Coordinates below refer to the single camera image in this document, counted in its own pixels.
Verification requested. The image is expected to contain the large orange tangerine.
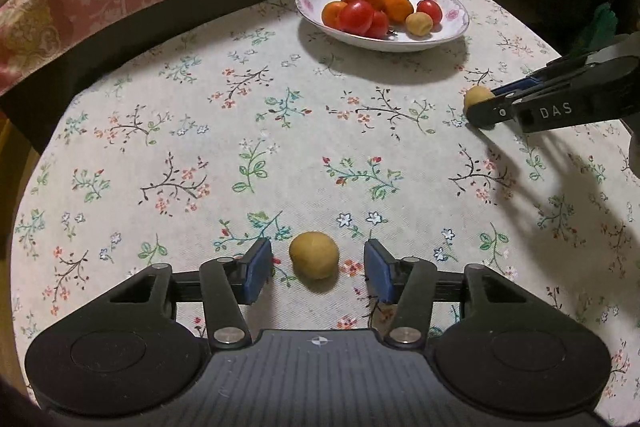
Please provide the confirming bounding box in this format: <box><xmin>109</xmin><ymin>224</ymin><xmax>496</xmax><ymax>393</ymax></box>
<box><xmin>383</xmin><ymin>0</ymin><xmax>414</xmax><ymax>25</ymax></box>

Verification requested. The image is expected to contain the small orange fruit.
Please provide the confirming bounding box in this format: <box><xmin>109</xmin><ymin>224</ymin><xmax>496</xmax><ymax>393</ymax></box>
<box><xmin>321</xmin><ymin>1</ymin><xmax>347</xmax><ymax>30</ymax></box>

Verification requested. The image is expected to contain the small red cherry tomato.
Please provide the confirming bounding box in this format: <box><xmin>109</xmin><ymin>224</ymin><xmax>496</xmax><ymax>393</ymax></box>
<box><xmin>366</xmin><ymin>11</ymin><xmax>390</xmax><ymax>39</ymax></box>

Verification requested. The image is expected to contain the floral tablecloth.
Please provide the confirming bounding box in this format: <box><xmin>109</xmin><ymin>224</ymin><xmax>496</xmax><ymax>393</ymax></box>
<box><xmin>8</xmin><ymin>0</ymin><xmax>640</xmax><ymax>425</ymax></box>

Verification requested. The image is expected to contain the white floral plate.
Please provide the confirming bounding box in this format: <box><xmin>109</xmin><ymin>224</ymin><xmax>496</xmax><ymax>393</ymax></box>
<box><xmin>295</xmin><ymin>0</ymin><xmax>470</xmax><ymax>53</ymax></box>

